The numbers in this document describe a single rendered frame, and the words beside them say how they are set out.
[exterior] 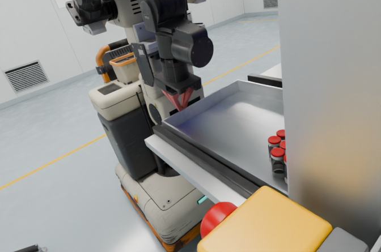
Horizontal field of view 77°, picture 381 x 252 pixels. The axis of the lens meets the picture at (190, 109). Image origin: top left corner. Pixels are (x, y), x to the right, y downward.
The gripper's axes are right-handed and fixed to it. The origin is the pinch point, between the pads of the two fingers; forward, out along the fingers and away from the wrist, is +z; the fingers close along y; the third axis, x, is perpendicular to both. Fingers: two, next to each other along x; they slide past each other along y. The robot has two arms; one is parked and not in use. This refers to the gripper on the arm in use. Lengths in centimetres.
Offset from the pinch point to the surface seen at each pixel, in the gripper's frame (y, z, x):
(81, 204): -95, 109, -38
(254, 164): 24.3, -1.1, -2.2
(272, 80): 7.7, 0.1, 25.6
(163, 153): 7.3, 2.1, -11.0
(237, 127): 14.0, 0.7, 4.8
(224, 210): 33.8, -16.3, -18.3
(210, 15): -461, 137, 419
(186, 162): 13.9, 0.9, -9.6
